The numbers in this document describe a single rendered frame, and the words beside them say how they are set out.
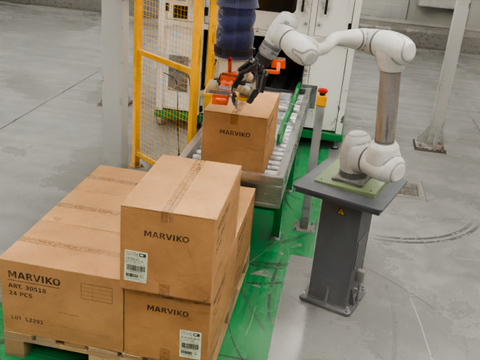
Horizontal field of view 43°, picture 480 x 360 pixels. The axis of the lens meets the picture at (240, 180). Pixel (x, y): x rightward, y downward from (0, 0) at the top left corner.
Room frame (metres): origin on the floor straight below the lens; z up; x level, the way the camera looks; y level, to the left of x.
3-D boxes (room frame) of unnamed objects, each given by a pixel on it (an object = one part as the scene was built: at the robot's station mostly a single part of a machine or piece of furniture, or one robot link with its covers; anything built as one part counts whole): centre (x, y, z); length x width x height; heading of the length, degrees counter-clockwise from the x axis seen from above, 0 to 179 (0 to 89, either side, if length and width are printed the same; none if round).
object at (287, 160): (4.63, -0.41, 0.50); 2.31 x 0.05 x 0.19; 172
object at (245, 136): (3.87, 0.02, 0.75); 0.60 x 0.40 x 0.40; 172
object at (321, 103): (4.01, -0.50, 0.50); 0.07 x 0.07 x 1.00; 82
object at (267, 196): (3.52, 0.08, 0.48); 0.70 x 0.03 x 0.15; 82
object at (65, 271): (2.90, 0.48, 0.34); 1.20 x 1.00 x 0.40; 172
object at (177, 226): (2.50, 0.24, 0.74); 0.60 x 0.40 x 0.40; 172
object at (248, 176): (3.52, 0.08, 0.58); 0.70 x 0.03 x 0.06; 82
